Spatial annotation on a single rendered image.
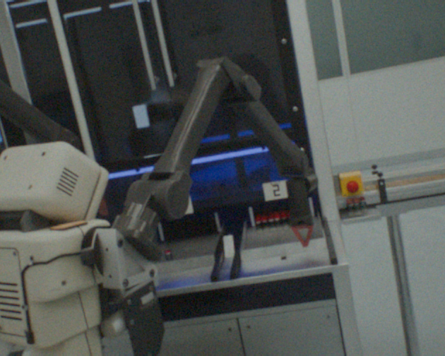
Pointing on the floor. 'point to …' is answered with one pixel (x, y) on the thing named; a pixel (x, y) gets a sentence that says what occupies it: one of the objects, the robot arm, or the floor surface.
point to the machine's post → (322, 163)
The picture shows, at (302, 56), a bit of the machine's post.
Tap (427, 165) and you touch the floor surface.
